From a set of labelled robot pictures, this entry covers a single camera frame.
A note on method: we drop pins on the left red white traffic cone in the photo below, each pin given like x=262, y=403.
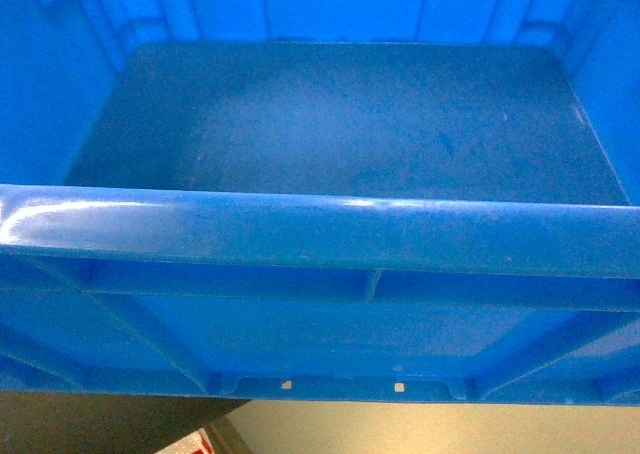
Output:
x=218, y=437

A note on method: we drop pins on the blue plastic crate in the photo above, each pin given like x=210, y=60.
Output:
x=340, y=200

